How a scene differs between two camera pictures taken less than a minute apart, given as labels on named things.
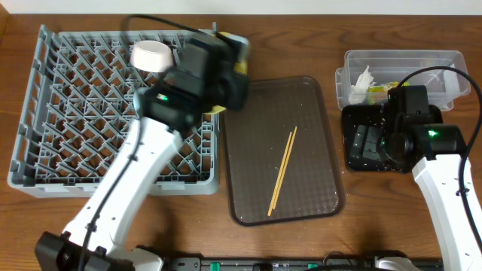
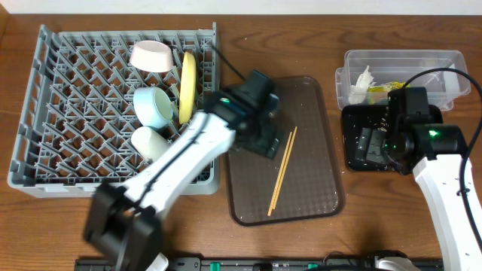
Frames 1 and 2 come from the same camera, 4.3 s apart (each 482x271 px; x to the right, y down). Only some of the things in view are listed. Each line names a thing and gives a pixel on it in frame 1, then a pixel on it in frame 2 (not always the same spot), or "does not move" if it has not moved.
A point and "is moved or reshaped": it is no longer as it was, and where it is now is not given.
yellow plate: x=241 y=65 is moved or reshaped
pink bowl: x=151 y=56 does not move
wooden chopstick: x=280 y=172 does not move
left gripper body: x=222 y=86 → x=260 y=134
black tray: x=363 y=126 does not move
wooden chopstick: x=284 y=168 does not move
